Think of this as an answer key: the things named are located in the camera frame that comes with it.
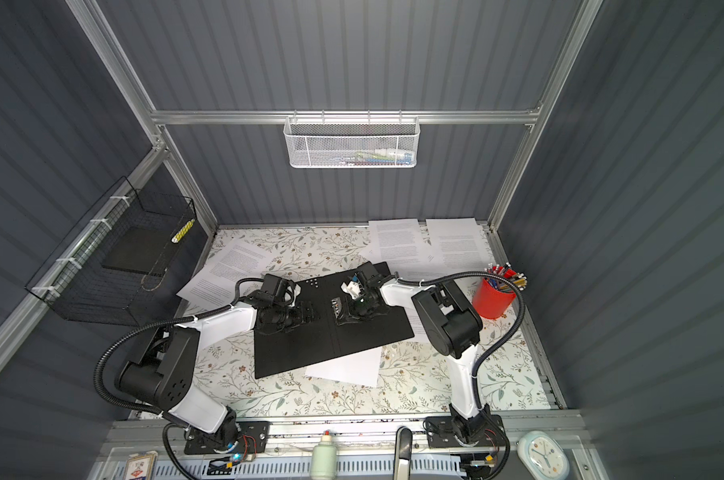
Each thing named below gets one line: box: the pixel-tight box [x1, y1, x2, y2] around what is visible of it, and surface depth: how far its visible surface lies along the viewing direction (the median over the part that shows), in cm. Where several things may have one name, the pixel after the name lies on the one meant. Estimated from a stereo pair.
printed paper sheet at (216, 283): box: [176, 239, 274, 308], surface depth 109 cm
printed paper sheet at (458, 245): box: [425, 218, 497, 281], surface depth 115 cm
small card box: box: [125, 451, 158, 480], surface depth 71 cm
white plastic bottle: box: [310, 430, 338, 480], surface depth 66 cm
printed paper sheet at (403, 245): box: [358, 219, 435, 281], surface depth 118 cm
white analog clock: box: [517, 430, 570, 480], surface depth 70 cm
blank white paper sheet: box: [305, 346, 382, 388], surface depth 87 cm
